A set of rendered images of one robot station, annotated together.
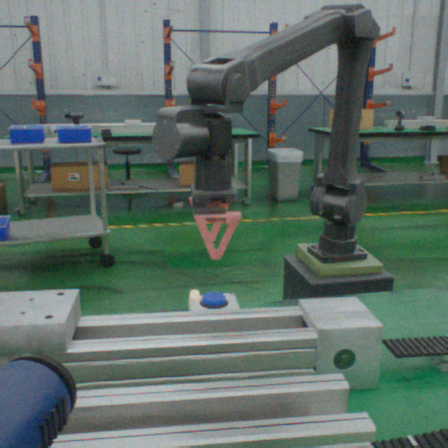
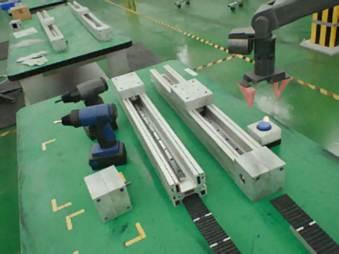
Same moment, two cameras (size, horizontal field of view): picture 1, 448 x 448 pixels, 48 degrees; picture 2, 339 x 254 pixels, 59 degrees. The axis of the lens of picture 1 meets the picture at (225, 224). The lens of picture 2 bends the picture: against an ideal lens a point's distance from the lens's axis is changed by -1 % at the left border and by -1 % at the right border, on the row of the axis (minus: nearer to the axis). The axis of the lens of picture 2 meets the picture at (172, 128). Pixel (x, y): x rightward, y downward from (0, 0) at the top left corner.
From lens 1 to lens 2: 0.85 m
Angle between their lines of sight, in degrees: 75
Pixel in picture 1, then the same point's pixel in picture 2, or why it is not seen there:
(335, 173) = not seen: outside the picture
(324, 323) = (241, 158)
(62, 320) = (186, 100)
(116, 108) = not seen: outside the picture
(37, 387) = (101, 109)
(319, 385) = (191, 168)
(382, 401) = (241, 205)
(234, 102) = (259, 32)
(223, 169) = (259, 65)
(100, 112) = not seen: outside the picture
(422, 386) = (265, 221)
